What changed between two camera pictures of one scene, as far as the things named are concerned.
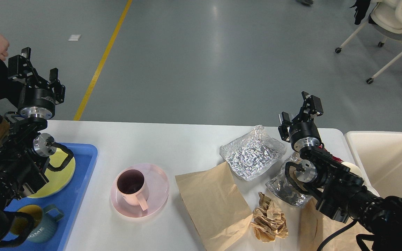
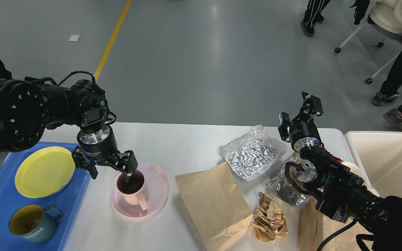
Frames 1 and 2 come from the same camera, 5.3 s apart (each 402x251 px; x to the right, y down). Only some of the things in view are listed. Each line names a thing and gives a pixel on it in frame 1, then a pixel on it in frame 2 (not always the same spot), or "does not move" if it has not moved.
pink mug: [132, 184] does not move
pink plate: [158, 184] does not move
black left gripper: [36, 98] to [95, 147]
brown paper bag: [219, 211] does not move
